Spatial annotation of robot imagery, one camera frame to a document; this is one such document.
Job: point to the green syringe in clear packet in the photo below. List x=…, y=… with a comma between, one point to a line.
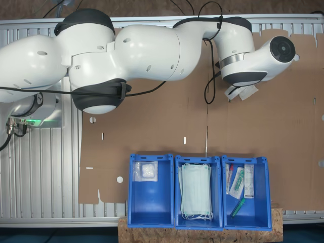
x=238, y=183

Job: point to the loose green syringe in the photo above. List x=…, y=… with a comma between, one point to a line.
x=238, y=207

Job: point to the cotton pad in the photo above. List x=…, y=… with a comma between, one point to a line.
x=249, y=92
x=148, y=170

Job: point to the wooden chipboard block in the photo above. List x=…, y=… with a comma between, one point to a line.
x=202, y=236

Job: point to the blue plastic bin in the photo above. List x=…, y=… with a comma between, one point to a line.
x=152, y=202
x=195, y=224
x=253, y=212

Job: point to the brown cardboard sheet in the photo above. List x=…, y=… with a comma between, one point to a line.
x=278, y=126
x=152, y=121

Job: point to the white printed flat packet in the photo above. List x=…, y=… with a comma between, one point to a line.
x=249, y=182

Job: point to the red-capped tube in packet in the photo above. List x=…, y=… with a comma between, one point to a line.
x=229, y=177

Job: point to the white surgical face mask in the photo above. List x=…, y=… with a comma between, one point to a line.
x=180, y=182
x=196, y=187

